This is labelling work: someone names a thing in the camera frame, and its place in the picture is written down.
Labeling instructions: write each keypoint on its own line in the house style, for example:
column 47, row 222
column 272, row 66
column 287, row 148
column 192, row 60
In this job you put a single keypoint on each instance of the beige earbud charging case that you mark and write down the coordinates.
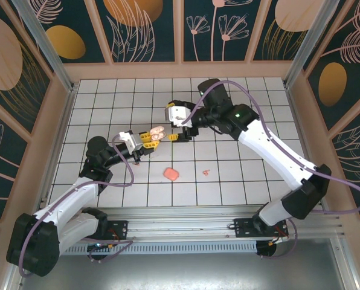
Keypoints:
column 159, row 136

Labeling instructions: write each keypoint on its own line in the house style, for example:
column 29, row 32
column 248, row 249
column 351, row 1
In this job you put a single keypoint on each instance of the pink earbud charging case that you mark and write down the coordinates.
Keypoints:
column 171, row 174

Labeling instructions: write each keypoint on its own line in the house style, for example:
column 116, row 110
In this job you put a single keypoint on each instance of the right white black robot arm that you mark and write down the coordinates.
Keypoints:
column 273, row 151

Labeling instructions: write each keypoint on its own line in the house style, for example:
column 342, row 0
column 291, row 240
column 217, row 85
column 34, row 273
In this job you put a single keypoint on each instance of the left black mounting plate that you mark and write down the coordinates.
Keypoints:
column 119, row 226

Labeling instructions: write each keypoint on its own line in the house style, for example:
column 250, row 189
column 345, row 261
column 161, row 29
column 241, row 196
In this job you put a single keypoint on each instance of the black mounting plate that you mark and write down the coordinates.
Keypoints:
column 243, row 228
column 119, row 226

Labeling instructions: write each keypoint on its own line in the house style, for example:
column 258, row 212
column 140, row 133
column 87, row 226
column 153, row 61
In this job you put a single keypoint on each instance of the small circuit board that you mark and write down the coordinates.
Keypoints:
column 100, row 246

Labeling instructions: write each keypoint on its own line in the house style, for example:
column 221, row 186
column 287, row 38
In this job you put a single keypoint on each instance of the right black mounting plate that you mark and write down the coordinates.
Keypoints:
column 243, row 228

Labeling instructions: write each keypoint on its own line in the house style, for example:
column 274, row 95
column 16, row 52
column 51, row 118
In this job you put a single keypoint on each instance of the grey metal sheet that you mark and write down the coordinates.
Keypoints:
column 180, row 272

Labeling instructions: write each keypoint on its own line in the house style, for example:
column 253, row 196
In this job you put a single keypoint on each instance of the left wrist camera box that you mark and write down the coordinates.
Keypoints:
column 136, row 142

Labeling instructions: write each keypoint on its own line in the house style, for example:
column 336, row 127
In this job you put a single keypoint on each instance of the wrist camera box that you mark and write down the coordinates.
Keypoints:
column 136, row 142
column 177, row 114

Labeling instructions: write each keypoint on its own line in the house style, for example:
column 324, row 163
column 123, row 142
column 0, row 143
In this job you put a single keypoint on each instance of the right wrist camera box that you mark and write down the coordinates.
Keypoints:
column 177, row 114

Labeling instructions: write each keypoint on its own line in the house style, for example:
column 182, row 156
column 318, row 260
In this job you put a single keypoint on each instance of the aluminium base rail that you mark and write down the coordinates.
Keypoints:
column 180, row 223

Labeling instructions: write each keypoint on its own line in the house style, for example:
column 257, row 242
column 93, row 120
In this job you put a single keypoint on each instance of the aluminium frame post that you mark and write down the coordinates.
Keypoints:
column 48, row 48
column 314, row 42

